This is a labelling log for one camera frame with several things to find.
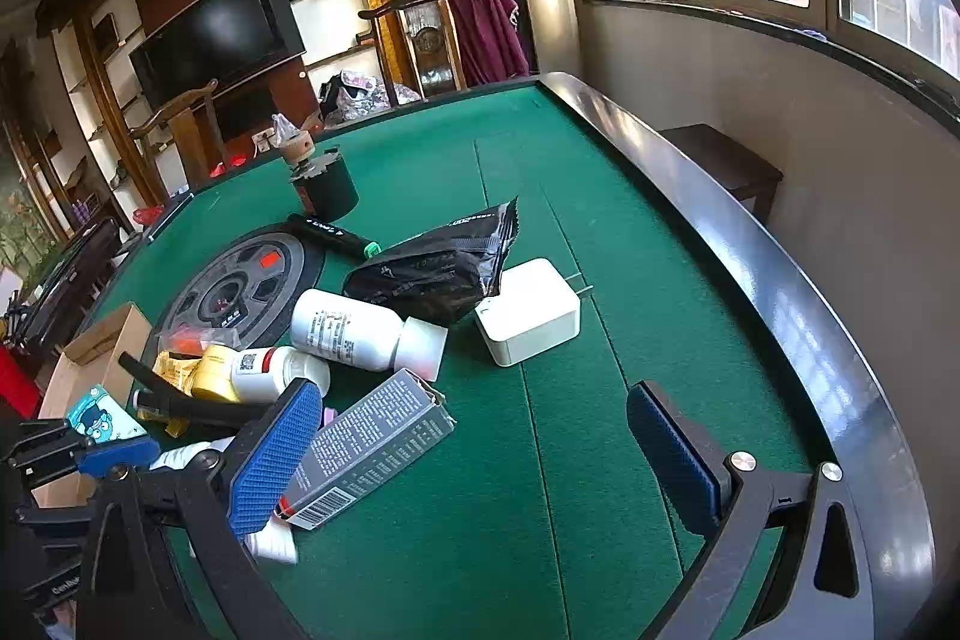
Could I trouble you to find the dark red bottle with cork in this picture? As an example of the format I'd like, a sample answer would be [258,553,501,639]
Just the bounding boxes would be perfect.
[281,134,359,219]

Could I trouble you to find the large white pill bottle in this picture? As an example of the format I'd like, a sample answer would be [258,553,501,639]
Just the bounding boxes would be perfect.
[290,289,449,382]

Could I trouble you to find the dark mahjong table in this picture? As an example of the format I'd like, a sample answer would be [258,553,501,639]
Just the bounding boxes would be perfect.
[15,216,125,348]

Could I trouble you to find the black foil bag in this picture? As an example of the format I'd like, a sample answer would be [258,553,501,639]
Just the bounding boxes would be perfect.
[343,197,518,324]

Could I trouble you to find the yellow and white bottle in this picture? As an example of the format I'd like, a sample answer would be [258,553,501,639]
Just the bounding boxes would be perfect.
[191,344,331,402]

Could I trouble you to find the wooden armchair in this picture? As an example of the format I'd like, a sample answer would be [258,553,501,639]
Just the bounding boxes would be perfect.
[127,79,226,206]
[358,0,470,94]

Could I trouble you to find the floral bag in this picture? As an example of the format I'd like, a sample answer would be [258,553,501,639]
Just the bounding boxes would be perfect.
[319,71,421,124]

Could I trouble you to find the dark wooden bench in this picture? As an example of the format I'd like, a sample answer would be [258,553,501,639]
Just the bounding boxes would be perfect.
[660,122,785,221]

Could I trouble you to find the grey carton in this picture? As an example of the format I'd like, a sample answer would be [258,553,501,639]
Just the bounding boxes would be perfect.
[281,368,456,531]

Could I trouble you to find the floral wall mural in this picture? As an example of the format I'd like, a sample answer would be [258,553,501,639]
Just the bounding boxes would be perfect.
[0,145,53,281]

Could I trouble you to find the white power adapter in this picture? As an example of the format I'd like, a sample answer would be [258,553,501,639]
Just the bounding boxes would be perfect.
[474,257,593,367]

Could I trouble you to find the round table control panel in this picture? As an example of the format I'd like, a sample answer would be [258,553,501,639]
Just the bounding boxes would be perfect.
[155,233,325,348]

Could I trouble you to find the teal cartoon wipes packet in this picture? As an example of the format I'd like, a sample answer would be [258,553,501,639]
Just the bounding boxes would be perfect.
[66,385,149,444]

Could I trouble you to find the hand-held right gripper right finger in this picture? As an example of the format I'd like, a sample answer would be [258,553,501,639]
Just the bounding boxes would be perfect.
[625,380,877,640]

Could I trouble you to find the cardboard box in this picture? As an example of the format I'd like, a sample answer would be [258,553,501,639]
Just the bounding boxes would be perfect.
[34,302,155,510]

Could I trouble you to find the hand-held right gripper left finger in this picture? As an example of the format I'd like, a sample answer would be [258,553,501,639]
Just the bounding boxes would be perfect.
[79,376,325,640]

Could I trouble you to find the black television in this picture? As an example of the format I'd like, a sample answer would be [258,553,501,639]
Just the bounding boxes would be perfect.
[129,0,307,109]

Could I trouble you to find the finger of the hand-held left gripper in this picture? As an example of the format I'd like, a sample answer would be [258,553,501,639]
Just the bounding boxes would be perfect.
[15,421,162,483]
[118,351,267,423]

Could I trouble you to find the black marker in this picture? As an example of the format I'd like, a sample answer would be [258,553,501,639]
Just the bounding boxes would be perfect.
[287,214,382,259]

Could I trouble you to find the maroon cloth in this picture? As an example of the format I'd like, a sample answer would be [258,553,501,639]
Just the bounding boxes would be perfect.
[448,0,531,88]

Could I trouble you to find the red and white carton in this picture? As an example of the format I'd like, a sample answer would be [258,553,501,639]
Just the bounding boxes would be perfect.
[244,497,301,566]

